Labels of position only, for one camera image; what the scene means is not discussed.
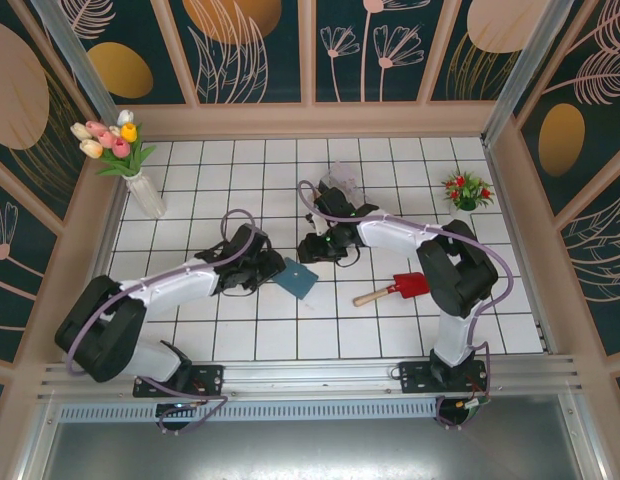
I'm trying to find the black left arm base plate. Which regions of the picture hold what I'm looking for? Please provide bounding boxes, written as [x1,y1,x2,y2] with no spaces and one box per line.
[133,364,225,399]

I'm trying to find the green controller board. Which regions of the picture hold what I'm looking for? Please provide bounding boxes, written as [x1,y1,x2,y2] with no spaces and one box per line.
[452,394,493,416]

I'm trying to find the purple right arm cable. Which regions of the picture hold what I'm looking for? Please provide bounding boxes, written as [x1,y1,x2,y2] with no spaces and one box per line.
[297,179,514,430]

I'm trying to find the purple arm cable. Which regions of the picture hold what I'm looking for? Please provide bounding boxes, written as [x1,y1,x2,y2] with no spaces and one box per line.
[64,208,264,435]
[297,179,514,430]

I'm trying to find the white slotted cable duct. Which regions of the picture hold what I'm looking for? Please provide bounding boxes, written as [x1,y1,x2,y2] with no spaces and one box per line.
[57,402,441,421]

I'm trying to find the red toy shovel wooden handle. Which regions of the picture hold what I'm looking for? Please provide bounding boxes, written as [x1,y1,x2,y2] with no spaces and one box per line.
[352,272,431,309]

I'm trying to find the white ribbed vase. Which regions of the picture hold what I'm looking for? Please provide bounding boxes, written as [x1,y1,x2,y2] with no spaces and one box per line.
[124,169,167,219]

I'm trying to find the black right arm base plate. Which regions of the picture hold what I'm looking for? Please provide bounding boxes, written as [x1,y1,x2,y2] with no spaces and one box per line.
[398,359,490,396]

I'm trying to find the clear acrylic organizer box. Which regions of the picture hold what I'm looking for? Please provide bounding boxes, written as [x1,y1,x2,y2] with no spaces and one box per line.
[317,158,367,204]

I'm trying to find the blue leather card holder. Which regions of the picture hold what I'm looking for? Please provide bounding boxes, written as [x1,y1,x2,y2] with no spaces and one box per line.
[274,256,320,302]

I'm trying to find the artificial tulip bouquet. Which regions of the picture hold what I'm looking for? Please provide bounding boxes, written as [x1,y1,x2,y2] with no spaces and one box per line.
[69,108,159,179]

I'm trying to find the small potted red flower plant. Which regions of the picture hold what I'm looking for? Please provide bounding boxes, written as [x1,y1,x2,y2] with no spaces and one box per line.
[439,168,496,214]

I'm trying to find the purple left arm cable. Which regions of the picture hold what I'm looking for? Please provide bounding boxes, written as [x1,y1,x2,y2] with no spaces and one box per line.
[64,208,264,435]

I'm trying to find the aluminium frame post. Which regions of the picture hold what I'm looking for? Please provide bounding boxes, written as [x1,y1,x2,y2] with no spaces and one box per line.
[479,0,589,149]
[29,0,119,114]

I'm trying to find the grey metal panel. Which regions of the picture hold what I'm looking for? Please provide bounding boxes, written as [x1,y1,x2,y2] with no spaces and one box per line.
[39,418,586,480]

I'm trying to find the aluminium mounting rail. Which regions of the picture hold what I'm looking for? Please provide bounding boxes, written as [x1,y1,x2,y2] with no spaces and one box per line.
[37,354,584,401]

